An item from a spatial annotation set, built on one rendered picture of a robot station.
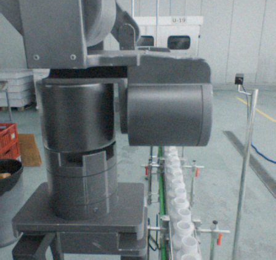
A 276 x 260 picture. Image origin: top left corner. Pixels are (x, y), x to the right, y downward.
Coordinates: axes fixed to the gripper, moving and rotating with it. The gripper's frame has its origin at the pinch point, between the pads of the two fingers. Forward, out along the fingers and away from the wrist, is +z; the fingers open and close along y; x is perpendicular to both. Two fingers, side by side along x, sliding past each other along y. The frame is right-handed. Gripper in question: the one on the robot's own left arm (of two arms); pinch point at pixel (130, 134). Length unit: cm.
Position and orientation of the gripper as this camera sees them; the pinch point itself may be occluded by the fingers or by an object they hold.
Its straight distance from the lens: 68.6
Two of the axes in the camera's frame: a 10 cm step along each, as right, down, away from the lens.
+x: -0.7, 2.9, -9.6
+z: 0.2, 9.6, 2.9
